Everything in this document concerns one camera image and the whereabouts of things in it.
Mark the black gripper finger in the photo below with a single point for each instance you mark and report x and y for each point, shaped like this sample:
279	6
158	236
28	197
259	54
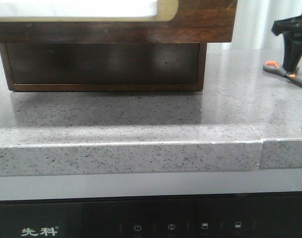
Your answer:
291	29

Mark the orange grey handled scissors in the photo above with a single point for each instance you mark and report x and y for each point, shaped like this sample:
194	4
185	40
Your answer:
274	68

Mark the wooden drawer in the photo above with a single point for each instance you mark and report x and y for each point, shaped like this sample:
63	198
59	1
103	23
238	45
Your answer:
104	63
196	21

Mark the dark wooden drawer cabinet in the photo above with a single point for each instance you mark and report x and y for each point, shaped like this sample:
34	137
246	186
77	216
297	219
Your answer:
41	87

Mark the black built-in kitchen appliance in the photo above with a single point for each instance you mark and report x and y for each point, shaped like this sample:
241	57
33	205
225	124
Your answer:
250	215

